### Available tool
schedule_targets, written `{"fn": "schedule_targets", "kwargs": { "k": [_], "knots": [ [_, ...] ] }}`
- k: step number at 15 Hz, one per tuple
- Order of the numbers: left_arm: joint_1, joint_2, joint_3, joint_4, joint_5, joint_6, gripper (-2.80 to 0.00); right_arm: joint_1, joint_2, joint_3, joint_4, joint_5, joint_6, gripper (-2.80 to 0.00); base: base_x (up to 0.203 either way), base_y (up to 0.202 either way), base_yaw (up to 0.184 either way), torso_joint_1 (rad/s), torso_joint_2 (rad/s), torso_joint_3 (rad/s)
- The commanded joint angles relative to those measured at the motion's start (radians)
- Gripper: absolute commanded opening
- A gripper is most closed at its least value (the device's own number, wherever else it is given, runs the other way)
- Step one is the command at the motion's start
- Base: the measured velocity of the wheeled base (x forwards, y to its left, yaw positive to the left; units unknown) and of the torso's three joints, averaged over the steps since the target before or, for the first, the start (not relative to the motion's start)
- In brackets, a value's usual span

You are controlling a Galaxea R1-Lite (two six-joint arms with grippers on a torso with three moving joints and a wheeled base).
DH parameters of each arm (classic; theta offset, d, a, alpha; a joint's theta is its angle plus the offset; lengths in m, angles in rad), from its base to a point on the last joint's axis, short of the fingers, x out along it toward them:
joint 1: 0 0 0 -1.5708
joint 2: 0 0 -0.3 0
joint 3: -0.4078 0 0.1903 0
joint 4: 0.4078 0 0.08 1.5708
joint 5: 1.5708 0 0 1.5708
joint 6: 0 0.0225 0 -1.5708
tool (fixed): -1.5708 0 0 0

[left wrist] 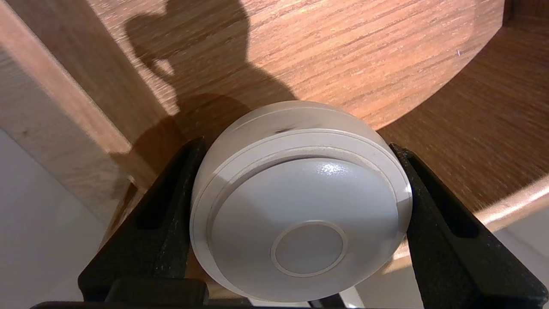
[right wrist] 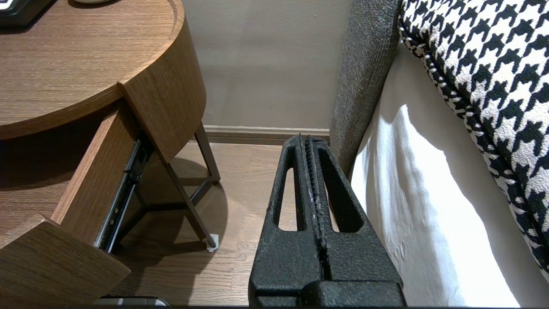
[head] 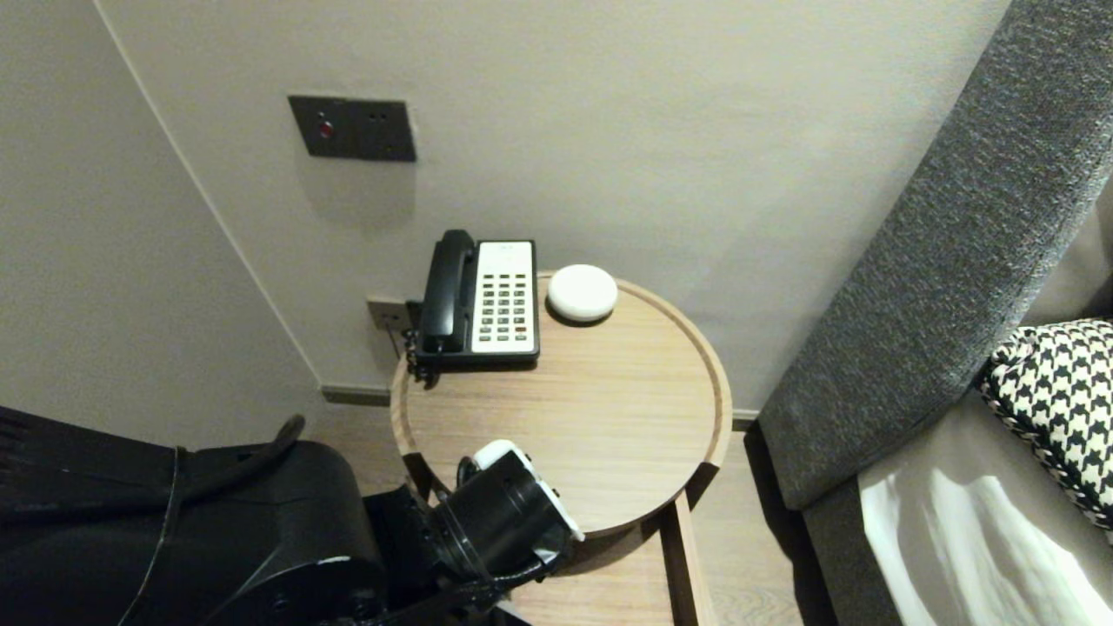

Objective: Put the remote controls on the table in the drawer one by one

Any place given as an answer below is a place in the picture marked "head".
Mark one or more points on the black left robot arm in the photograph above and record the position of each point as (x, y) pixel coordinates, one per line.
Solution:
(261, 539)

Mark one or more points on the flat white round puck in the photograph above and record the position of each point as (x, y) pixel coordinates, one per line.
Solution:
(583, 293)

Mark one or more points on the black and white desk telephone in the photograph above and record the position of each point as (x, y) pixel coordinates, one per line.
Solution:
(504, 296)

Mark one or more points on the round wooden side table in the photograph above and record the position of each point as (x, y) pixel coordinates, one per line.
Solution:
(591, 409)

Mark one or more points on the black telephone handset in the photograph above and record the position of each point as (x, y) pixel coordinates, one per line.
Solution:
(445, 287)

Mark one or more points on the grey fabric headboard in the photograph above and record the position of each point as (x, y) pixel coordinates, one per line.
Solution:
(939, 261)

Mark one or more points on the white bed sheet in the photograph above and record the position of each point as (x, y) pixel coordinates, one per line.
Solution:
(974, 539)

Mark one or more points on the black white houndstooth pillow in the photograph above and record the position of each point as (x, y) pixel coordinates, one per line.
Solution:
(1061, 391)

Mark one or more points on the beige wall data socket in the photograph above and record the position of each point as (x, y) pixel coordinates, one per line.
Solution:
(387, 315)

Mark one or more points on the dark wall switch panel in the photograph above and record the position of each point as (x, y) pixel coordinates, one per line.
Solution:
(352, 130)

